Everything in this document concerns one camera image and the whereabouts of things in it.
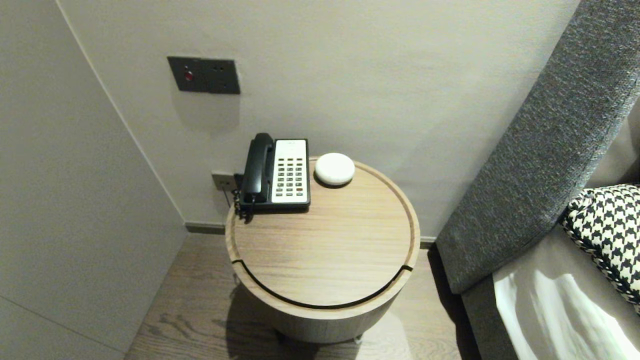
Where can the flat white round puck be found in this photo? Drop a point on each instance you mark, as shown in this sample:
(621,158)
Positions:
(335,169)

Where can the black and white desk telephone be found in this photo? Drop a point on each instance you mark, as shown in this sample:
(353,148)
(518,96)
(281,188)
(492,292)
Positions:
(290,171)

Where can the round wooden side table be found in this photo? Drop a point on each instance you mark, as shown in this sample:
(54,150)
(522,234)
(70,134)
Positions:
(325,240)

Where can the black telephone handset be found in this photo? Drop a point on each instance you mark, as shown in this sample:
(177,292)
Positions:
(256,166)

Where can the grey fabric headboard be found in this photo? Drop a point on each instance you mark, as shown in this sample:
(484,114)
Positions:
(540,150)

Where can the white bed sheet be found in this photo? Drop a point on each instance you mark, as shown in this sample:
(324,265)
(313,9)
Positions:
(560,310)

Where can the black white houndstooth pillow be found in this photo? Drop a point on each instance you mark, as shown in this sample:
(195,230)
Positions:
(610,225)

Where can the beige wall data socket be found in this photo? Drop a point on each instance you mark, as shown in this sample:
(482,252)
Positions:
(222,181)

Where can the dark wall switch panel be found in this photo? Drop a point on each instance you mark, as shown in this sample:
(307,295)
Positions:
(203,76)

